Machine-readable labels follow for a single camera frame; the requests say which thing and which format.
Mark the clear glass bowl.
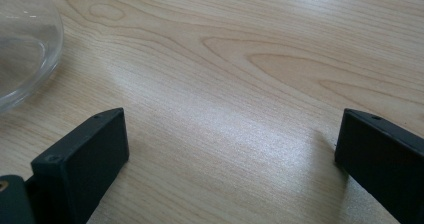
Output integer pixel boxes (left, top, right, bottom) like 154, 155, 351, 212
0, 0, 65, 114

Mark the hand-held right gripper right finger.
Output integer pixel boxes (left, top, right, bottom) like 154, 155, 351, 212
334, 108, 424, 224

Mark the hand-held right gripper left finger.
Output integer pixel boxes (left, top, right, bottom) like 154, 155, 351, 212
25, 107, 130, 224

